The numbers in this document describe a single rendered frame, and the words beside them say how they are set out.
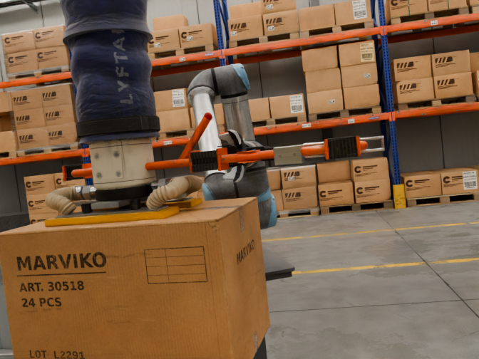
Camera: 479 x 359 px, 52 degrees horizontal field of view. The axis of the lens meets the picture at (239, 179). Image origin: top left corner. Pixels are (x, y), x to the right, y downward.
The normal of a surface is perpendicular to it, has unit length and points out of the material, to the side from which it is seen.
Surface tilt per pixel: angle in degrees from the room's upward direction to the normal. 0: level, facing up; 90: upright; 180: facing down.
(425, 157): 90
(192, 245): 90
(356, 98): 90
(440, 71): 91
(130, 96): 80
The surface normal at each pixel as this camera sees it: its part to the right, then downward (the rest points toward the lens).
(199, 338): -0.26, 0.09
